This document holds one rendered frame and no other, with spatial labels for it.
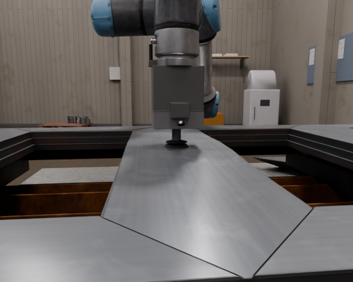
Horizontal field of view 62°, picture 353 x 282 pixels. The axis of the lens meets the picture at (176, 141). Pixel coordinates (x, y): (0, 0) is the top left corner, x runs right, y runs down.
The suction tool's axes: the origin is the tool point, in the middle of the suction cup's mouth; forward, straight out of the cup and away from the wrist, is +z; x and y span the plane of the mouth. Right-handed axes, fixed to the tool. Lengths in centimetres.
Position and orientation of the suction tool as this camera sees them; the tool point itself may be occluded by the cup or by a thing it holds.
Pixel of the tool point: (176, 153)
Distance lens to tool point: 52.4
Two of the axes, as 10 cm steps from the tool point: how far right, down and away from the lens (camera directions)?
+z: 0.0, 9.9, 1.6
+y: 9.9, -0.2, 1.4
